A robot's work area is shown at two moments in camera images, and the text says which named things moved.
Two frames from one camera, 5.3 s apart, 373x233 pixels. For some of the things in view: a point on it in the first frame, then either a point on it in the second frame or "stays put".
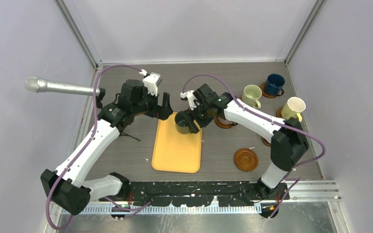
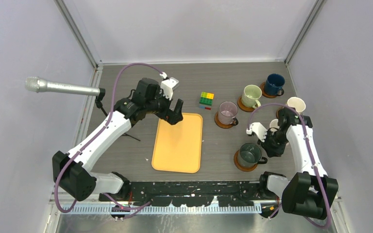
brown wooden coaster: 245,159 stays put
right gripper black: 192,115 -> 271,151
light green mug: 251,95 stays put
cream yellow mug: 293,108 stays put
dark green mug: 181,123 -> 249,155
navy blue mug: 274,83 stays put
